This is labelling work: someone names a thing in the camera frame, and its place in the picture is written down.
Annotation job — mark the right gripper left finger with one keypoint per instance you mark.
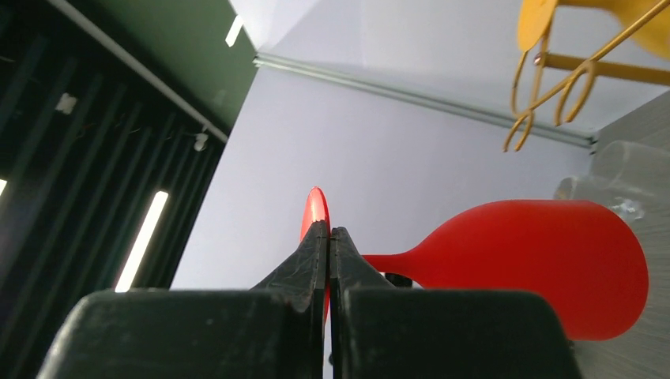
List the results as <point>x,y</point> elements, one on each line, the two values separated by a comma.
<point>273,330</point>

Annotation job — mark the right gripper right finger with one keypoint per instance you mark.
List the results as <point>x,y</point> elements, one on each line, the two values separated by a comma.
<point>382,331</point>

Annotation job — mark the red wine glass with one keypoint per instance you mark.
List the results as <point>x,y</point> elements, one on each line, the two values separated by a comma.
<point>578,256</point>

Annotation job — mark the left yellow wine glass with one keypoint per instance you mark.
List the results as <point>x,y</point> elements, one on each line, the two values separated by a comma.
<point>534,19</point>

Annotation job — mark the left aluminium frame post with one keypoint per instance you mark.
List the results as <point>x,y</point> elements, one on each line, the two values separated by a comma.
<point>385,89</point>

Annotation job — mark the gold wire glass rack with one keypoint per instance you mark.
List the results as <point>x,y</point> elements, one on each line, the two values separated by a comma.
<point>571,79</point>

